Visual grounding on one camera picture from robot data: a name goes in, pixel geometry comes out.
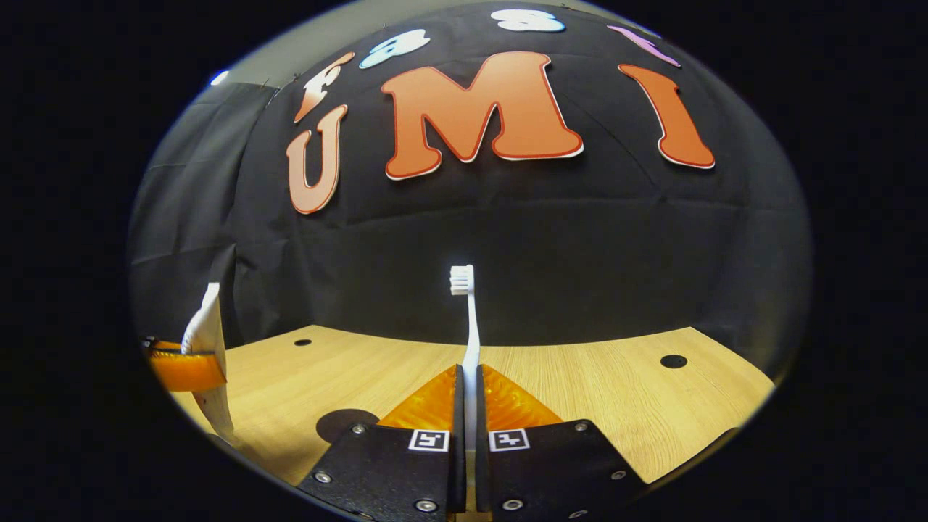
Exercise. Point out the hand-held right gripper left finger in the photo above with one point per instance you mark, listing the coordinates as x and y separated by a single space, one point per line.
391 471

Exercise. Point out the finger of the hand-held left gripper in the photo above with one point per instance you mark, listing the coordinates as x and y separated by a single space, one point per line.
188 371
163 345

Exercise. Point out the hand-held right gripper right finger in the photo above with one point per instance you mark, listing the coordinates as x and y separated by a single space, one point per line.
558 471

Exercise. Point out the white toothpaste tube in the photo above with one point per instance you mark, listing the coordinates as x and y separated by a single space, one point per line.
206 326

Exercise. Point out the dark brown round coaster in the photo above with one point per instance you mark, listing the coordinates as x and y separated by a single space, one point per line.
341 424

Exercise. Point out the white toothbrush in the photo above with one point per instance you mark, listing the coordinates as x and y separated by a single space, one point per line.
471 341

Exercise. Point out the black backdrop cloth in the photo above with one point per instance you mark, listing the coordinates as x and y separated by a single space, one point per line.
544 246

